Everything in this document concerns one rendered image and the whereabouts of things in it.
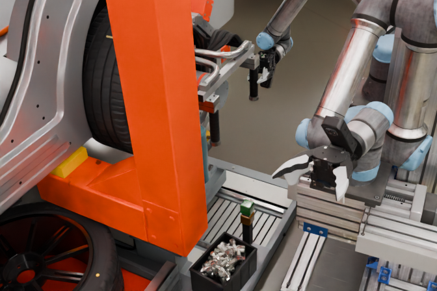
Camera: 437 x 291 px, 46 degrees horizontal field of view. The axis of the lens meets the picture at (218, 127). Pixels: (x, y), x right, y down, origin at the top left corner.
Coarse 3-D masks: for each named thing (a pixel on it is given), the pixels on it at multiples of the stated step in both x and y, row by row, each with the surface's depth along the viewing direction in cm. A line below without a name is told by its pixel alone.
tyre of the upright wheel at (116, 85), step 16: (96, 32) 192; (96, 48) 189; (112, 48) 187; (96, 64) 189; (112, 64) 186; (96, 80) 189; (112, 80) 186; (96, 96) 190; (112, 96) 187; (96, 112) 194; (112, 112) 191; (96, 128) 200; (112, 128) 195; (128, 128) 193; (112, 144) 207; (128, 144) 198
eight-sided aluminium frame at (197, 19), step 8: (192, 16) 200; (200, 16) 203; (192, 24) 199; (200, 24) 204; (208, 24) 210; (200, 32) 215; (208, 32) 212; (208, 40) 222; (208, 72) 232; (200, 112) 234; (208, 112) 231; (200, 120) 230; (208, 120) 232
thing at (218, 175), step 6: (210, 168) 271; (216, 168) 273; (222, 168) 272; (216, 174) 272; (222, 174) 270; (210, 180) 269; (216, 180) 269; (222, 180) 272; (210, 186) 265; (216, 186) 266; (210, 192) 261; (216, 192) 268; (210, 198) 263
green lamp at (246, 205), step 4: (244, 200) 182; (248, 200) 182; (244, 204) 181; (248, 204) 181; (252, 204) 181; (240, 208) 181; (244, 208) 180; (248, 208) 179; (252, 208) 182; (244, 212) 182; (248, 212) 180
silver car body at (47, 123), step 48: (0, 0) 243; (48, 0) 167; (96, 0) 184; (0, 48) 203; (48, 48) 173; (0, 96) 179; (48, 96) 178; (0, 144) 165; (48, 144) 180; (0, 192) 166
